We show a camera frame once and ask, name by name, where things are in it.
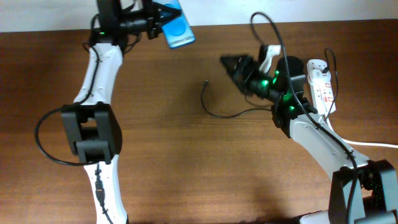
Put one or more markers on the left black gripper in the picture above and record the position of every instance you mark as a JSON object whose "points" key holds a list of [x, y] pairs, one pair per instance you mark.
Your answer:
{"points": [[160, 18]]}

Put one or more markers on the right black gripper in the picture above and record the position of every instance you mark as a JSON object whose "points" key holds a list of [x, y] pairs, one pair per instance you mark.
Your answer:
{"points": [[235, 70]]}

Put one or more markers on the blue Galaxy smartphone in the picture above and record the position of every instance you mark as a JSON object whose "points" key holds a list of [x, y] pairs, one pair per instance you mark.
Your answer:
{"points": [[178, 31]]}

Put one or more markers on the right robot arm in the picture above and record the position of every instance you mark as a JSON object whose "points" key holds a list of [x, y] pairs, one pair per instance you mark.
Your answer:
{"points": [[362, 190]]}

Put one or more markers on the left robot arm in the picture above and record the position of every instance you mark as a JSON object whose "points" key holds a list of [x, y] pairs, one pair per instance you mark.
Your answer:
{"points": [[92, 130]]}

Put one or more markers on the white power strip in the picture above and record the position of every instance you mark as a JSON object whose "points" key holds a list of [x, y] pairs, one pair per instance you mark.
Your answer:
{"points": [[320, 86]]}

